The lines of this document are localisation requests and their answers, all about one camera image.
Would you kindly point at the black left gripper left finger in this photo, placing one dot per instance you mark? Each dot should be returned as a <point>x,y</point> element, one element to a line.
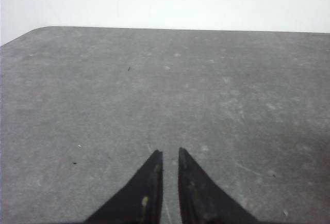
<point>140,200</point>

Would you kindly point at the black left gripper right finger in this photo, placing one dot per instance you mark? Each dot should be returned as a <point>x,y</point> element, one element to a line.
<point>201,200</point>

